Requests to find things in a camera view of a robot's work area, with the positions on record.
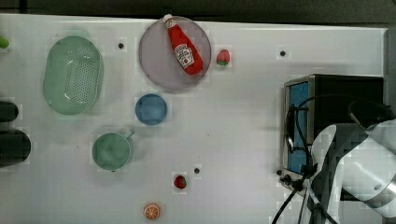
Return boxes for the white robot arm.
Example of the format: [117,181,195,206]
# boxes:
[299,120,396,224]

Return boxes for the black toaster oven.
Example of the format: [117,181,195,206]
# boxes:
[277,74,386,189]

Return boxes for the blue bowl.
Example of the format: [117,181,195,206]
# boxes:
[134,93,167,125]

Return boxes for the pink strawberry toy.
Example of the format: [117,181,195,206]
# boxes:
[216,49,231,66]

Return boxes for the red ketchup bottle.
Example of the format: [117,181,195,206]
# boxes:
[163,14,204,76]

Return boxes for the translucent purple plate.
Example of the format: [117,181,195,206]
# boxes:
[138,16,212,91]

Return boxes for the red strawberry toy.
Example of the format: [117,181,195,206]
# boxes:
[174,175,187,189]

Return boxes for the orange slice toy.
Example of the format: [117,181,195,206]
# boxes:
[143,203,161,220]

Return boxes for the green plastic colander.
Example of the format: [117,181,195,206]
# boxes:
[43,36,104,116]

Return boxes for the large black pot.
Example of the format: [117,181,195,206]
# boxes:
[0,130,31,168]

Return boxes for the small black pot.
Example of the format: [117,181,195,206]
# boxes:
[0,101,19,122]

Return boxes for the green round toy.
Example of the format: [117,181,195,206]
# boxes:
[0,36,9,49]

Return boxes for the green cup with handle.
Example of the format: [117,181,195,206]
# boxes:
[92,130,134,172]

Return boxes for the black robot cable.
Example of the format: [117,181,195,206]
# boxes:
[271,93,396,224]

